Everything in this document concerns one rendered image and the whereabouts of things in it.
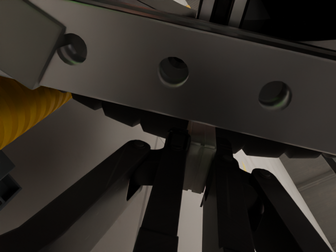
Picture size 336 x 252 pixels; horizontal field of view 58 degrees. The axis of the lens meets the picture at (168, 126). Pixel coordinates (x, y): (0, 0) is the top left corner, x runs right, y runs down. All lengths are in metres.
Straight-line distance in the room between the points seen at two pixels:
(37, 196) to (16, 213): 0.09
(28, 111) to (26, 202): 0.72
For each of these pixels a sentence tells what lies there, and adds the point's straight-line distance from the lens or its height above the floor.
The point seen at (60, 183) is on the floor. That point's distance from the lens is 1.08.
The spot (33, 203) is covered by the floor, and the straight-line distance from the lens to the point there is 0.97.
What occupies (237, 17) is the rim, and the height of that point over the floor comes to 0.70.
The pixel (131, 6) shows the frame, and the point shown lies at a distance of 0.17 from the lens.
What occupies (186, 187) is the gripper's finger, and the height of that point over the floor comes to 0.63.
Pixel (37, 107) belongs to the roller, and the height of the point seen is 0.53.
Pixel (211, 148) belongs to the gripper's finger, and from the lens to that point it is 0.16.
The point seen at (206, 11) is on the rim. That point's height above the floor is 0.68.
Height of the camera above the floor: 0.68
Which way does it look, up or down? 18 degrees down
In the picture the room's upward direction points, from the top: 61 degrees clockwise
